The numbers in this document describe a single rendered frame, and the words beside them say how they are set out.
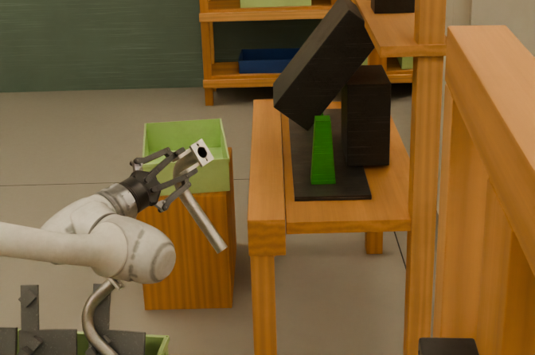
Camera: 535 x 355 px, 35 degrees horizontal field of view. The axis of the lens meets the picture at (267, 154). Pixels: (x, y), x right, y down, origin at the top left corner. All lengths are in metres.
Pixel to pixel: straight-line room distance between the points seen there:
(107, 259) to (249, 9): 5.74
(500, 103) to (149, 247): 0.80
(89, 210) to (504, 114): 0.97
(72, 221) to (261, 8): 5.62
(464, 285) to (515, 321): 0.48
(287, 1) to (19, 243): 5.87
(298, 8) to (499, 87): 6.20
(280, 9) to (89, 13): 1.85
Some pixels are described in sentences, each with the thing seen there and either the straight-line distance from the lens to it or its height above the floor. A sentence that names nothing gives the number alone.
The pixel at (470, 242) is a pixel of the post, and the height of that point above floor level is 1.61.
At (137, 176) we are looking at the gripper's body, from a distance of 1.81.
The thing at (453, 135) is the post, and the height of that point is 1.79.
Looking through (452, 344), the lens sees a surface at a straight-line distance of 1.08.
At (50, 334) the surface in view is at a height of 1.03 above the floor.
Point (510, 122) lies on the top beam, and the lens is 0.90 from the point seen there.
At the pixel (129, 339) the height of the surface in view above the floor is 1.02.
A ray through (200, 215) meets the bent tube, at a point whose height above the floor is 1.38.
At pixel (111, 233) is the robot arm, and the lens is 1.56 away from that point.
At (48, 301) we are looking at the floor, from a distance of 4.53.
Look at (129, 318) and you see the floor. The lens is 4.28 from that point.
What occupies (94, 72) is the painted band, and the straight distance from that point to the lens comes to 8.08.
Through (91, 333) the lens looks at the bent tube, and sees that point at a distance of 2.22.
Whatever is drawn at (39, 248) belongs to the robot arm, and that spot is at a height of 1.57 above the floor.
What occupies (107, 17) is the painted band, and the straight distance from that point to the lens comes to 7.93.
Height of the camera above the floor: 2.22
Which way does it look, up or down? 21 degrees down
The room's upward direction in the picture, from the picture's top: 2 degrees counter-clockwise
